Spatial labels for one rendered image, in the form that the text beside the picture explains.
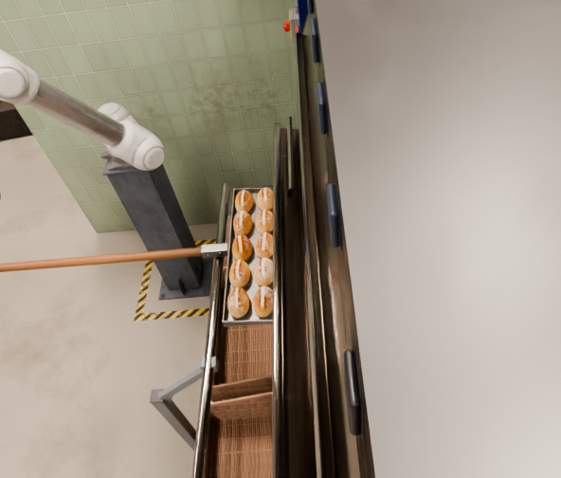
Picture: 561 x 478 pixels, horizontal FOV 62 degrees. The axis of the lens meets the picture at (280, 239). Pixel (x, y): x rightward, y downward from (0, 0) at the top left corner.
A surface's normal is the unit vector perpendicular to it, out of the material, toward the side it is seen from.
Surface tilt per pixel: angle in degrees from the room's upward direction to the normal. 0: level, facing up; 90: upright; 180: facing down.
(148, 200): 90
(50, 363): 0
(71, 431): 0
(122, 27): 90
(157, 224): 90
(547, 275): 0
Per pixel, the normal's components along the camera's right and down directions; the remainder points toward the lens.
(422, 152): -0.12, -0.64
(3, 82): 0.64, 0.48
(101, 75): 0.00, 0.77
